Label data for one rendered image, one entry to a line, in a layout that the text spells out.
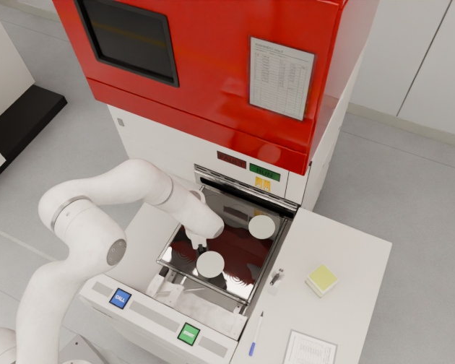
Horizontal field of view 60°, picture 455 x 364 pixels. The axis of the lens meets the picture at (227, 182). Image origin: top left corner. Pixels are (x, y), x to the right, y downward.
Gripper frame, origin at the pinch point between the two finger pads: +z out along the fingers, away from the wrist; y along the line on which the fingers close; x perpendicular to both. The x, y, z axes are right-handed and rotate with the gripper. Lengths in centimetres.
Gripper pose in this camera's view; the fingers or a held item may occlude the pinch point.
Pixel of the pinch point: (200, 242)
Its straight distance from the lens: 148.1
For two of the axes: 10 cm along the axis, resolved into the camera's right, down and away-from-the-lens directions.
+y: 1.7, 8.2, -5.4
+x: 9.8, -1.6, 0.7
